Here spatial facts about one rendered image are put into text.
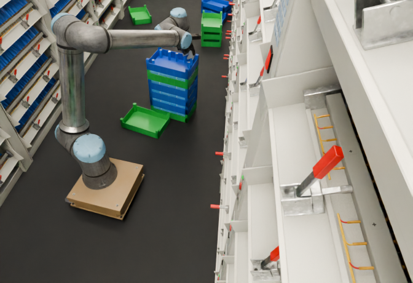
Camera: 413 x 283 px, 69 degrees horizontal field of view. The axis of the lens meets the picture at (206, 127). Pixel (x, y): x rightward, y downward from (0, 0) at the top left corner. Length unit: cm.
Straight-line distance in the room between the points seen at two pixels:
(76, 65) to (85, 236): 90
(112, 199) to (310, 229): 149
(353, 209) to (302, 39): 20
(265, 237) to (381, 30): 40
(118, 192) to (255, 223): 129
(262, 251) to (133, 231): 134
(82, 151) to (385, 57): 153
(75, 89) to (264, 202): 122
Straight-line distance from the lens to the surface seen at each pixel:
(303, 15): 38
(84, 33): 140
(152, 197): 190
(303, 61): 41
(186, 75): 201
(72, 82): 158
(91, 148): 163
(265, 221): 55
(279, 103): 44
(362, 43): 21
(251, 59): 91
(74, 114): 168
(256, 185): 59
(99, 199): 176
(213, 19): 333
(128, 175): 181
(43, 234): 193
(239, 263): 73
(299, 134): 40
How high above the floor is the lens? 161
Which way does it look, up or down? 45 degrees down
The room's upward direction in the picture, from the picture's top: 4 degrees clockwise
